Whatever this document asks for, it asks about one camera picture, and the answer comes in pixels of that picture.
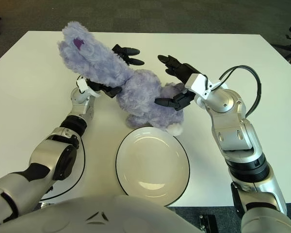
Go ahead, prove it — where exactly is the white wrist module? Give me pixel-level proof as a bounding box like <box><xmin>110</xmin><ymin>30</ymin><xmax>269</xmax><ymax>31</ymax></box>
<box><xmin>77</xmin><ymin>76</ymin><xmax>100</xmax><ymax>98</ymax></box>
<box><xmin>184</xmin><ymin>73</ymin><xmax>230</xmax><ymax>100</ymax></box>

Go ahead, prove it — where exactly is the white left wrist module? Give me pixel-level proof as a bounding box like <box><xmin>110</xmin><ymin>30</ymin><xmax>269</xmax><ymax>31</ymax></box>
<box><xmin>77</xmin><ymin>76</ymin><xmax>100</xmax><ymax>98</ymax></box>

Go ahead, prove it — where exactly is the black metal bracket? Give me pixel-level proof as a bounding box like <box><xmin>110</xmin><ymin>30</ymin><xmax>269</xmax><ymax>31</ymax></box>
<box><xmin>200</xmin><ymin>215</ymin><xmax>218</xmax><ymax>233</ymax></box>

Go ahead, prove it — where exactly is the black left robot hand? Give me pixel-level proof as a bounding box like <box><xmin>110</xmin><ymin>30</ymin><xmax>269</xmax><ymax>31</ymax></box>
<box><xmin>86</xmin><ymin>44</ymin><xmax>145</xmax><ymax>99</ymax></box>

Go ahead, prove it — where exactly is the purple plush bunny doll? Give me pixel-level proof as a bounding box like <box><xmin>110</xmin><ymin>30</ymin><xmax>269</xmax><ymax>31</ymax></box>
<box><xmin>57</xmin><ymin>21</ymin><xmax>184</xmax><ymax>136</ymax></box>

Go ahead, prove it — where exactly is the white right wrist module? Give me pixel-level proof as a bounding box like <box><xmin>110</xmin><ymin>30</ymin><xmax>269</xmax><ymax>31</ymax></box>
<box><xmin>184</xmin><ymin>73</ymin><xmax>230</xmax><ymax>100</ymax></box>

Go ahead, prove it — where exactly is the white plate black rim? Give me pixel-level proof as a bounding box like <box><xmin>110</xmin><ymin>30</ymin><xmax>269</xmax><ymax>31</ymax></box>
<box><xmin>115</xmin><ymin>126</ymin><xmax>191</xmax><ymax>207</ymax></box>

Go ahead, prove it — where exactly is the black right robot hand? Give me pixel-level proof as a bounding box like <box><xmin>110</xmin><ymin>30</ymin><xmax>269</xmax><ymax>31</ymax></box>
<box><xmin>154</xmin><ymin>54</ymin><xmax>202</xmax><ymax>112</ymax></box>

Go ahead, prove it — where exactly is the grey robot torso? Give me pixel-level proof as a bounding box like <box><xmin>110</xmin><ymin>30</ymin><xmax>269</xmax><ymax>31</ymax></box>
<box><xmin>0</xmin><ymin>195</ymin><xmax>202</xmax><ymax>233</ymax></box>

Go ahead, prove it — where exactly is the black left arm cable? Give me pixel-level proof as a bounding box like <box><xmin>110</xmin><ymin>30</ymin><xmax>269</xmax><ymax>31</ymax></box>
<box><xmin>40</xmin><ymin>138</ymin><xmax>86</xmax><ymax>202</ymax></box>

